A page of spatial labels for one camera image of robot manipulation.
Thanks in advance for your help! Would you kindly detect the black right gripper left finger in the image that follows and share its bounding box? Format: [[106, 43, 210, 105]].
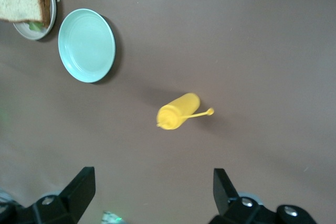
[[0, 166, 96, 224]]

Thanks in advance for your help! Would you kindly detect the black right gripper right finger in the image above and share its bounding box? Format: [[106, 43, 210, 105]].
[[209, 168, 317, 224]]

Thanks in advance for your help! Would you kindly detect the yellow squeeze bottle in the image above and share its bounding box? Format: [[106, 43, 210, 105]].
[[156, 92, 215, 131]]

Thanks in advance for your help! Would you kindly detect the mint green plate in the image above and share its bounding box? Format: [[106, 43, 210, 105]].
[[58, 8, 117, 83]]

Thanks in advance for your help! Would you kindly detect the beige plate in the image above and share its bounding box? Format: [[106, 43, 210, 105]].
[[10, 0, 57, 41]]

